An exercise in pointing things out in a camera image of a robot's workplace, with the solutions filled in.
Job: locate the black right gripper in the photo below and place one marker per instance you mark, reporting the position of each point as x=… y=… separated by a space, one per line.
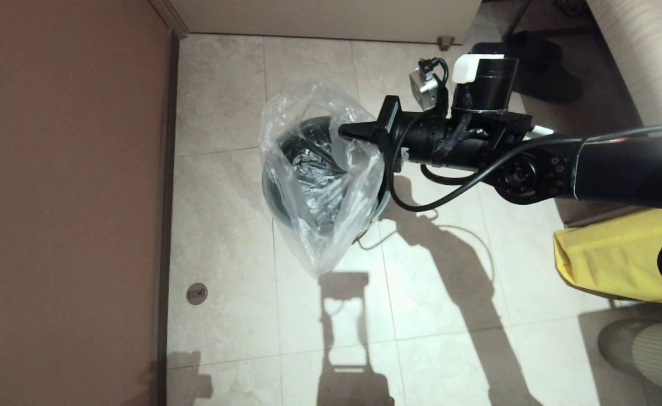
x=421 y=141

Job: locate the clear plastic trash bag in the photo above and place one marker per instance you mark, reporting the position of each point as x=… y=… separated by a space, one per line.
x=314 y=248

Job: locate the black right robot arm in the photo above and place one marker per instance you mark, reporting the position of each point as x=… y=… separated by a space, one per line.
x=618 y=175

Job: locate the yellow cloth bag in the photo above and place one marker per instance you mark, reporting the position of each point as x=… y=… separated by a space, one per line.
x=607 y=254

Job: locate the white door panel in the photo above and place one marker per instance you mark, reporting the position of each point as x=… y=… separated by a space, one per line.
x=331 y=20

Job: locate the metal door stopper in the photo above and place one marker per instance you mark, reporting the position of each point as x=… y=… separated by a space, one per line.
x=445 y=44

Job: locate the round metal floor plate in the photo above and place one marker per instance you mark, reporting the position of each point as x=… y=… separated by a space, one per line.
x=197 y=294

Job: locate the beige striped sofa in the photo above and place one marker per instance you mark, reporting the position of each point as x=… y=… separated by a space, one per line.
x=647 y=56

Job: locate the grey ribbed round stool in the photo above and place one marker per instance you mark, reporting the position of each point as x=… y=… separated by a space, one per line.
x=658 y=349

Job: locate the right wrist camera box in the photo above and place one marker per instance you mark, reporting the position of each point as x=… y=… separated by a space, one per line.
x=424 y=90

